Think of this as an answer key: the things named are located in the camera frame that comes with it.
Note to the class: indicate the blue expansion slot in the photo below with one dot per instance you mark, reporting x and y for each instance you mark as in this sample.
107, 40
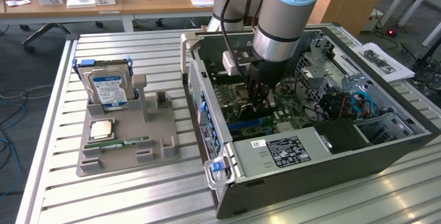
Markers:
241, 125

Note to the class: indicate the perforated metal disk bay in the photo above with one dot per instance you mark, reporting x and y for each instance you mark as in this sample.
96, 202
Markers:
312, 75

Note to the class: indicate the open black PC case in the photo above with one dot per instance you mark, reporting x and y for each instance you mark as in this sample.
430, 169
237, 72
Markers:
310, 182

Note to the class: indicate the printed paper sheets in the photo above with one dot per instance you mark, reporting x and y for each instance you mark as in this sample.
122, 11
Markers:
385, 64

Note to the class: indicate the white floor device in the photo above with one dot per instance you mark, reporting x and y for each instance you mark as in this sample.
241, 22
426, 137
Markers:
376, 22

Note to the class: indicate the black camera bracket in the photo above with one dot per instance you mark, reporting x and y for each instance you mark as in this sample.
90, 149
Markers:
238, 60

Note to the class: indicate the green motherboard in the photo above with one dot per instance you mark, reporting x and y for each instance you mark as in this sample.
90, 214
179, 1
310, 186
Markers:
293, 108

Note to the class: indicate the graphics card with metal bracket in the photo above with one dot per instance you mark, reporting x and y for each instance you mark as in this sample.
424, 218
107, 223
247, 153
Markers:
251, 114

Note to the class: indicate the grey power supply unit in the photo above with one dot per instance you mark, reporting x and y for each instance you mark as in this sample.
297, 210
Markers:
251, 162

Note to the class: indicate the wooden cabinet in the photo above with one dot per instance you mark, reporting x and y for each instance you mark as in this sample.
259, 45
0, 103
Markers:
344, 2

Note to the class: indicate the CPU socket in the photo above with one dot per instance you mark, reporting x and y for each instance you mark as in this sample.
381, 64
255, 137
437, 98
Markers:
239, 92

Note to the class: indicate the CPU chip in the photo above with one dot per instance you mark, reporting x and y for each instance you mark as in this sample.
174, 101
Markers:
100, 129

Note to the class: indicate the grey parts rack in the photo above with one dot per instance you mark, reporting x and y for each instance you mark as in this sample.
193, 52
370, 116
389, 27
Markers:
131, 120

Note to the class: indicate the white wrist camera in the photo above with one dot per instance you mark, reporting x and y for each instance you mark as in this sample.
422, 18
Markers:
230, 65

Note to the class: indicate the black tripod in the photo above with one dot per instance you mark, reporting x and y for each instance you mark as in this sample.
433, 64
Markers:
426, 58

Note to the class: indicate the open silver disk bay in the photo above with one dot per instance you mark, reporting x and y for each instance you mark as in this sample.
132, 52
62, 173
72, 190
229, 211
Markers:
385, 128

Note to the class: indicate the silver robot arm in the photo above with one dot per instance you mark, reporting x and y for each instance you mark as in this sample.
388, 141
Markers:
282, 15

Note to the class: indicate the silver chipset heatsink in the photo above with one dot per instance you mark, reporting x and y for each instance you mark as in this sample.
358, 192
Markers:
283, 127

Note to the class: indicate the hard disk in blue carrier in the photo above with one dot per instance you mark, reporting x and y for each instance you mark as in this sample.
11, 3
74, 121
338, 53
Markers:
110, 89

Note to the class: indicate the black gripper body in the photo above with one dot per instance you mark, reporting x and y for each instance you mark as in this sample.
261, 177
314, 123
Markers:
269, 74

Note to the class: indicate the power strip with red light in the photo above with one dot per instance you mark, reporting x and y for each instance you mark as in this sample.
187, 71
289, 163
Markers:
390, 33

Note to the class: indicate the flat white box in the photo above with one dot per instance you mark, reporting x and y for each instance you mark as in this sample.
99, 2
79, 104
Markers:
80, 5

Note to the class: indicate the white label card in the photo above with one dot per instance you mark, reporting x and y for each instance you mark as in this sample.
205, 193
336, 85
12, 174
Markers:
18, 2

